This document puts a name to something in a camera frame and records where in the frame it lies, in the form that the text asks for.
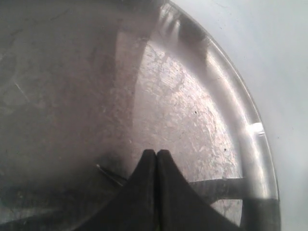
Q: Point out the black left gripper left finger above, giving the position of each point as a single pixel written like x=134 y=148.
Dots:
x=133 y=208

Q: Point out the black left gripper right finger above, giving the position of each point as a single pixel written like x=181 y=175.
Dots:
x=180 y=207

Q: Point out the round stainless steel plate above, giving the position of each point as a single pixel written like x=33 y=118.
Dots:
x=87 y=85

